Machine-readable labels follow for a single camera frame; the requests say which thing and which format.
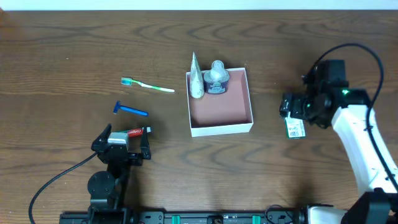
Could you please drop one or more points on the white Pantene tube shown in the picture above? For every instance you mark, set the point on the white Pantene tube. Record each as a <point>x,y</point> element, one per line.
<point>196,79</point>

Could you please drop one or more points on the Dettol foam soap bottle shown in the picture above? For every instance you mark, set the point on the Dettol foam soap bottle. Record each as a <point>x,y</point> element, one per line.
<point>216,79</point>

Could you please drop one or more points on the green white soap bar pack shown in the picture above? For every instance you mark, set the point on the green white soap bar pack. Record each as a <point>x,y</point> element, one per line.
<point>294,128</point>

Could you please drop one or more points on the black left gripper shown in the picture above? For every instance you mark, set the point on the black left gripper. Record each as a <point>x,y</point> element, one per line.
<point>131,157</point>

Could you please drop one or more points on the teal Colgate toothpaste tube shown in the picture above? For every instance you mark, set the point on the teal Colgate toothpaste tube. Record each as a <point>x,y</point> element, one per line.
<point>137,131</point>

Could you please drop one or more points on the white box pink interior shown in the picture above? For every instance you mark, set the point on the white box pink interior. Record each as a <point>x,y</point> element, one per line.
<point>227,113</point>

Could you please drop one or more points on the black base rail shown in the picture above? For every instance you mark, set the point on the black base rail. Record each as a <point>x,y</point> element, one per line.
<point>124,216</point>

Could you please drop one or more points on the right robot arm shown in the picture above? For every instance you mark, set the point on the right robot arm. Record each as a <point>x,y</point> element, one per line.
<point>328,101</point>

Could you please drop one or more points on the blue disposable razor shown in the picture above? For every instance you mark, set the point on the blue disposable razor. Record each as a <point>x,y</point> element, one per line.
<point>118,106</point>

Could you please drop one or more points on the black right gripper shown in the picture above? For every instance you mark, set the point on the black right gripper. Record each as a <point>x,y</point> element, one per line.
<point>288,106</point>

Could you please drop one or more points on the green white toothbrush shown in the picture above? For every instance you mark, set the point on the green white toothbrush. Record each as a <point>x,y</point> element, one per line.
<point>129,82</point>

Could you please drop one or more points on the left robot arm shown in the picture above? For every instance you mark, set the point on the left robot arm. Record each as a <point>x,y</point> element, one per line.
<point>107,187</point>

